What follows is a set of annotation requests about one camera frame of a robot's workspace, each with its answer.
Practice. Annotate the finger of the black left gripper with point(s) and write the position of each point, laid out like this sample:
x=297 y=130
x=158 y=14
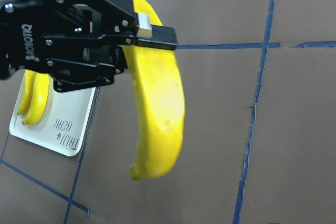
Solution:
x=154 y=36

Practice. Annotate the yellow banana with stem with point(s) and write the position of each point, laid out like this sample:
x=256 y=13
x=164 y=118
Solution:
x=160 y=106

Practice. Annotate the white bear tray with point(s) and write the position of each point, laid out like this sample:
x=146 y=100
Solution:
x=63 y=124

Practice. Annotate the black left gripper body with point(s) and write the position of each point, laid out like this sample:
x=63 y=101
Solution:
x=73 y=41

